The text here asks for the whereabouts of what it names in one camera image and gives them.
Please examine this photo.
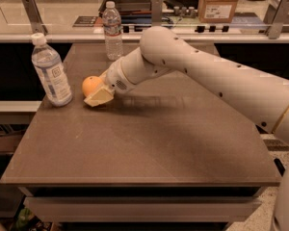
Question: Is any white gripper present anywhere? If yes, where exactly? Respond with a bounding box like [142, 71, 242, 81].
[84, 58, 136, 107]

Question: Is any orange fruit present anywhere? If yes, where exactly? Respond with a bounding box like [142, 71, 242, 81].
[82, 76, 103, 97]

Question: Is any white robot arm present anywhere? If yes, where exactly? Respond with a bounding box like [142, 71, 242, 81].
[82, 26, 289, 146]

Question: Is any blue label plastic bottle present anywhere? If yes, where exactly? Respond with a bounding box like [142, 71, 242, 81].
[31, 33, 72, 107]

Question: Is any clear plastic water bottle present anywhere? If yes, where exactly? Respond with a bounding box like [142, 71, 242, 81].
[102, 1, 123, 61]

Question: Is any brown table with drawer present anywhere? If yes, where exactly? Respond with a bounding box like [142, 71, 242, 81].
[0, 42, 285, 231]

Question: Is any open dark orange-rimmed case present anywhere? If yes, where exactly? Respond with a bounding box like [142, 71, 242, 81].
[97, 0, 161, 16]

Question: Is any cardboard box with label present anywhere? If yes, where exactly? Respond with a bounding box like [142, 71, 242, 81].
[197, 0, 238, 23]

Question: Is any green object under table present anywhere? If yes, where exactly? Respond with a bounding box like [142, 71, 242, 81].
[15, 208, 32, 231]

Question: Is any black pole on floor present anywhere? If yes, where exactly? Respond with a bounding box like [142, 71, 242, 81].
[274, 158, 285, 176]

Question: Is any grey metal bracket left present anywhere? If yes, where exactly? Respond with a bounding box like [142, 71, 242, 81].
[21, 0, 48, 35]

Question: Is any grey metal bracket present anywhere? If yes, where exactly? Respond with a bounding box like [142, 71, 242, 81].
[265, 0, 289, 39]
[151, 0, 163, 26]
[21, 0, 48, 35]

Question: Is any grey metal bracket centre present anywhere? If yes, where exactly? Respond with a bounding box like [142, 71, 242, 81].
[151, 0, 163, 26]

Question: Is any grey metal bracket right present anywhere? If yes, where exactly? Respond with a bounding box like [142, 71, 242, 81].
[265, 0, 289, 39]

